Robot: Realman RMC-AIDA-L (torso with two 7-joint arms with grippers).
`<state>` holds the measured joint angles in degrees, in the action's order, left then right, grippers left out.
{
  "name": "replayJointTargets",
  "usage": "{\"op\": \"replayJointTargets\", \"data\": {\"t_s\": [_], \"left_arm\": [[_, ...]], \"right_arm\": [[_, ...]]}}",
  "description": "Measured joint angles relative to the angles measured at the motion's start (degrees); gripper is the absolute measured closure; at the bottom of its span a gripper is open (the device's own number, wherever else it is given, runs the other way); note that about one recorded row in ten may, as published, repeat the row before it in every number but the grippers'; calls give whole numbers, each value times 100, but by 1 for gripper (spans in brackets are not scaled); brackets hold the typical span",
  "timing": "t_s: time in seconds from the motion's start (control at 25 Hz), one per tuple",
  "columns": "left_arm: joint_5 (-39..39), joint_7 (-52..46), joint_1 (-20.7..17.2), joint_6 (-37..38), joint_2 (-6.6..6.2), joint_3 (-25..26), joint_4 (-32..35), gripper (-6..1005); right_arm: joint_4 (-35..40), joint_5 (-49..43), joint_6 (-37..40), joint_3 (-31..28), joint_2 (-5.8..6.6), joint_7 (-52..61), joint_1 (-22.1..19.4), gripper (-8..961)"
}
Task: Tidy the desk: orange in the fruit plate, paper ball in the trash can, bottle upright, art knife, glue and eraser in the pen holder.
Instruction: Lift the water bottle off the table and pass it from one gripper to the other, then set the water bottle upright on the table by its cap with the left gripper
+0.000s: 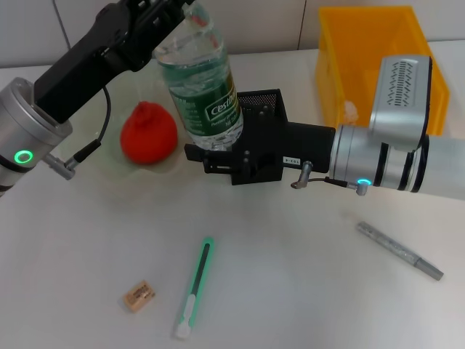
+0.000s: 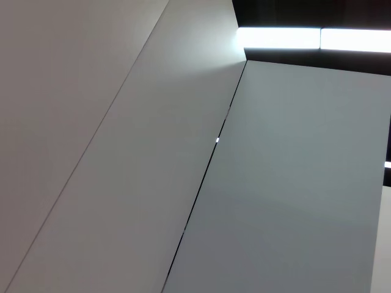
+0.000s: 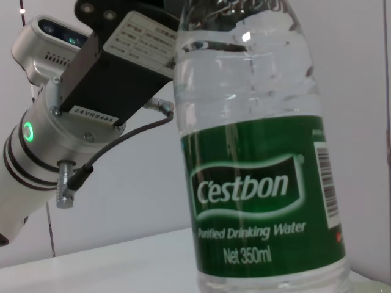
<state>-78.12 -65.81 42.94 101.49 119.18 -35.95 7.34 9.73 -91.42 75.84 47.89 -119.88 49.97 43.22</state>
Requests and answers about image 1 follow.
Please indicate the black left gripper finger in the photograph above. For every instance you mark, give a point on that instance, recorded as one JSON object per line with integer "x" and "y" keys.
{"x": 163, "y": 25}
{"x": 170, "y": 3}

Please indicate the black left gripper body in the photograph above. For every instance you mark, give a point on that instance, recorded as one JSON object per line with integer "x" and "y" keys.
{"x": 83, "y": 62}

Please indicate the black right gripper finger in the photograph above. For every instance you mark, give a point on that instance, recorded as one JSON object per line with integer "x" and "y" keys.
{"x": 196, "y": 152}

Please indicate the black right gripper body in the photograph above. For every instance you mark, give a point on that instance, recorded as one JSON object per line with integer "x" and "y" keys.
{"x": 290, "y": 145}

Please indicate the red-orange knitted orange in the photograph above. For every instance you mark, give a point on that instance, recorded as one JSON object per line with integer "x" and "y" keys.
{"x": 149, "y": 134}

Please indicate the clear water bottle green label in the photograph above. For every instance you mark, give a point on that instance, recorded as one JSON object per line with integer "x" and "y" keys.
{"x": 200, "y": 91}

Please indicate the white paper ball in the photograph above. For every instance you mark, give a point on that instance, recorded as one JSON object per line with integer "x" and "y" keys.
{"x": 350, "y": 111}

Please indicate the black mesh pen holder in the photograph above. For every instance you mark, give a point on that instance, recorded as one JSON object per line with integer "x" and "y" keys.
{"x": 261, "y": 96}

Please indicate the green glass fruit plate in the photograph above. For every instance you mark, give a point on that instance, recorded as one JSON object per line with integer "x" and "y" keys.
{"x": 116, "y": 178}

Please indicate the green utility knife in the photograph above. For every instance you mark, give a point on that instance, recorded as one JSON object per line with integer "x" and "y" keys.
{"x": 196, "y": 283}

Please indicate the grey glitter pen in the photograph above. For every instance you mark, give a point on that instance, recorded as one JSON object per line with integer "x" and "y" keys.
{"x": 396, "y": 249}

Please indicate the tan eraser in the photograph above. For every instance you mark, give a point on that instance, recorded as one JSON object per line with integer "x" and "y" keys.
{"x": 138, "y": 296}

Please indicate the yellow plastic bin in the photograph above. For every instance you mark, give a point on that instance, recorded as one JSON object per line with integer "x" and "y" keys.
{"x": 363, "y": 43}

